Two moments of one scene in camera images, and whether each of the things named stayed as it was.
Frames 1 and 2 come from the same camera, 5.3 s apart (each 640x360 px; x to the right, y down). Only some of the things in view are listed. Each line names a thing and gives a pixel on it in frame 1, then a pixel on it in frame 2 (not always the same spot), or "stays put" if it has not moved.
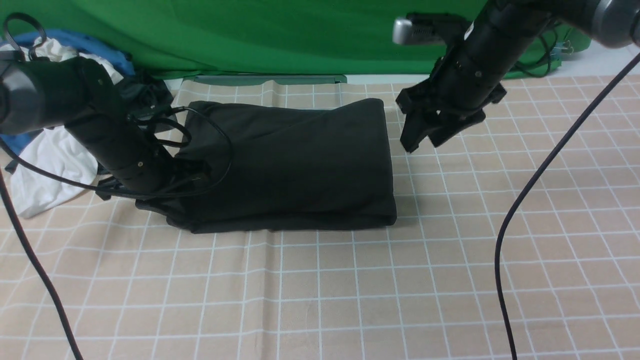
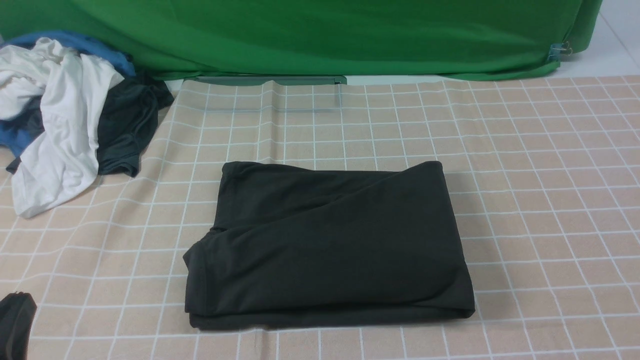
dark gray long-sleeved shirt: [262, 167] → [309, 244]
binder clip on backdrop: [560, 48] stays put
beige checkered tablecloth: [130, 284] stays put
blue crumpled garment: [14, 140] stays put
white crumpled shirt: [58, 150] stays put
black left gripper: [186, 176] → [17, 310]
